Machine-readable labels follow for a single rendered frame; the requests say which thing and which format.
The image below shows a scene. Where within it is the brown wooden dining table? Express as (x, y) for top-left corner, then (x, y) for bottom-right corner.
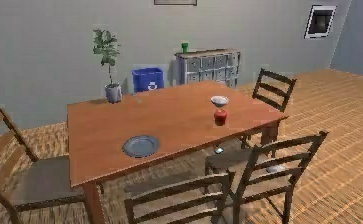
(66, 79), (289, 224)

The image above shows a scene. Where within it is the white bowl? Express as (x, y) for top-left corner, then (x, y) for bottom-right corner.
(210, 95), (230, 109)

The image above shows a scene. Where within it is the blue recycling bin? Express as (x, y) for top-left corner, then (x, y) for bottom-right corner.
(131, 67), (165, 94)

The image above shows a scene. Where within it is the grey chest of drawers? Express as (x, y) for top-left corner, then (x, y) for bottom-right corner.
(174, 48), (241, 90)

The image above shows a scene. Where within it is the grey plate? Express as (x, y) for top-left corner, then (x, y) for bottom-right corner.
(122, 134), (161, 159)

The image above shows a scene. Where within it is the dark wooden chair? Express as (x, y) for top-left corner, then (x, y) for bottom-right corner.
(204, 130), (329, 224)
(123, 171), (236, 224)
(240, 68), (298, 150)

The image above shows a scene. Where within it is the green house plant grey pot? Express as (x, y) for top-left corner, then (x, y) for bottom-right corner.
(92, 28), (123, 104)

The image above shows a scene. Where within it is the light brown wooden chair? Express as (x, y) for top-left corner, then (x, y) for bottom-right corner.
(0, 107), (87, 224)

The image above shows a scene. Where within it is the framed wall picture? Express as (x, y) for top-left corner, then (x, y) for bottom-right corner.
(153, 0), (198, 7)

